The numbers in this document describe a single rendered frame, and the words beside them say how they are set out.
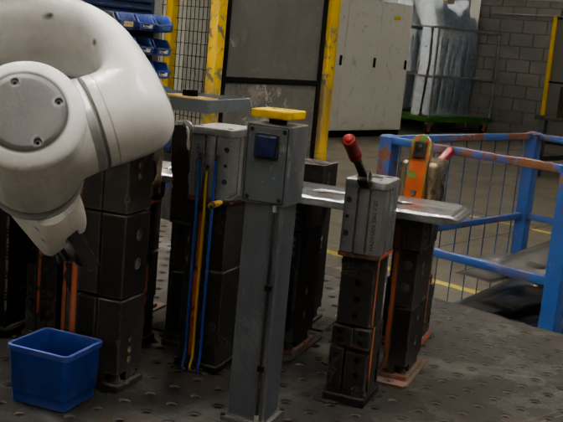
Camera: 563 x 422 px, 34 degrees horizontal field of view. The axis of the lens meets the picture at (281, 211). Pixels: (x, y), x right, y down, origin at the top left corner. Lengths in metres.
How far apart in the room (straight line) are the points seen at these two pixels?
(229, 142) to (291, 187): 0.22
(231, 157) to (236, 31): 3.31
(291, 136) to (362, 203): 0.20
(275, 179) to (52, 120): 0.64
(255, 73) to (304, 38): 0.43
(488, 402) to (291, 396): 0.33
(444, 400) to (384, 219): 0.34
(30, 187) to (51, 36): 0.16
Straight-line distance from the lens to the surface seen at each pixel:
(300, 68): 5.17
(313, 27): 5.23
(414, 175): 1.72
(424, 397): 1.57
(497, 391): 1.65
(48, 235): 0.85
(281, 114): 1.27
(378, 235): 1.41
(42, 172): 0.68
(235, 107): 1.35
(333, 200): 1.54
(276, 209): 1.28
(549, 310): 3.21
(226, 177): 1.48
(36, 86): 0.69
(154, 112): 0.73
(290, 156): 1.27
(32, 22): 0.82
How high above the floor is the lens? 1.25
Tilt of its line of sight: 10 degrees down
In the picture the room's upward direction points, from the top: 5 degrees clockwise
